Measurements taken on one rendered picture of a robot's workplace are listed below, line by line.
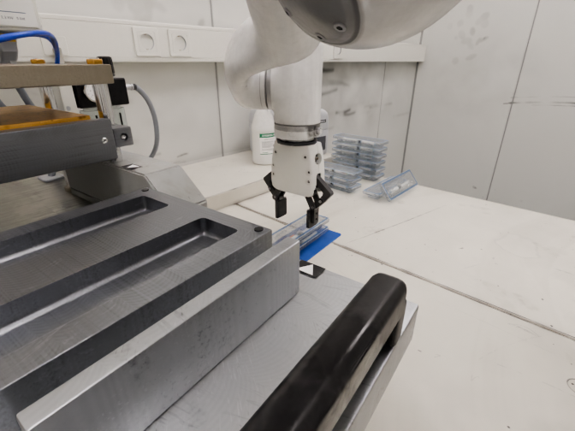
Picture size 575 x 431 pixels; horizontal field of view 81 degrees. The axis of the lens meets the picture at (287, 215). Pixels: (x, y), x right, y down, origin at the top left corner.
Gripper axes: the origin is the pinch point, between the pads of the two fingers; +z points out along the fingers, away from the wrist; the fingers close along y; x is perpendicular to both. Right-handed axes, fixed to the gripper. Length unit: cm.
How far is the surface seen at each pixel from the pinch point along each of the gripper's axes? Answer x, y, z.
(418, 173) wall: -196, 29, 45
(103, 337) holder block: 47, -22, -16
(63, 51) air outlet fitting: 13, 57, -31
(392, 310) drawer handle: 38, -33, -18
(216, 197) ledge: -3.5, 28.3, 3.8
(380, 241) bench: -13.5, -13.4, 7.7
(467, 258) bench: -17.3, -30.3, 7.7
